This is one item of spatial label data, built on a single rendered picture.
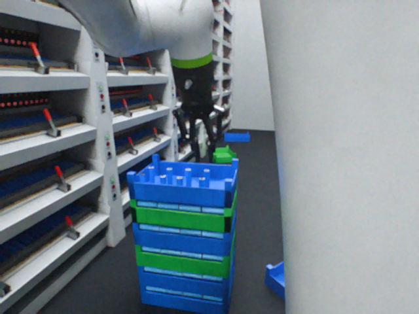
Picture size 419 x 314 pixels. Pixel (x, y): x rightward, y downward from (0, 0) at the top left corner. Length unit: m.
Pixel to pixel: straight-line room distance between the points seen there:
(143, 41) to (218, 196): 0.42
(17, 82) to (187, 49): 0.51
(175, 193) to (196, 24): 0.43
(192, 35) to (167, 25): 0.05
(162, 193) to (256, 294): 0.53
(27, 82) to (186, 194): 0.55
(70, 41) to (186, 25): 0.68
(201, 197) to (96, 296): 0.58
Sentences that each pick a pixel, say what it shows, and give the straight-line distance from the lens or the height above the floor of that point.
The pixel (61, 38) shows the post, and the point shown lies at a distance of 1.15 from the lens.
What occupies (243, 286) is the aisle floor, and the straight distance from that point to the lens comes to 1.07.
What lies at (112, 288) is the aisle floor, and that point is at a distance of 1.11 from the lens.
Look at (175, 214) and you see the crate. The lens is 0.76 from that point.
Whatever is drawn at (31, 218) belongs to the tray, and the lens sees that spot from 0.94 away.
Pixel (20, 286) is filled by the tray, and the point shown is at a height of 0.16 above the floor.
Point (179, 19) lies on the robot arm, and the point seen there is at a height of 0.84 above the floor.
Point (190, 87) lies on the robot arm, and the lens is 0.57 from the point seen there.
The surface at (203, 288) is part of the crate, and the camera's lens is 0.90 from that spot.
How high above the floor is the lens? 0.74
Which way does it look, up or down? 18 degrees down
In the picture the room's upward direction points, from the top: straight up
